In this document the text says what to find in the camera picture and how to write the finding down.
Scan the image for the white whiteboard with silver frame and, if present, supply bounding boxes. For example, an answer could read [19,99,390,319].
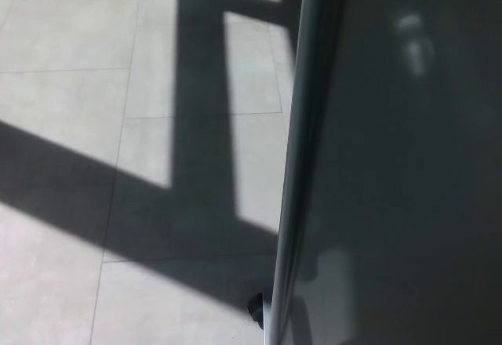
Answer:
[261,0,502,345]

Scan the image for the black whiteboard caster wheel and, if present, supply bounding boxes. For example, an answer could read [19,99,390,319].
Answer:
[245,291,265,329]

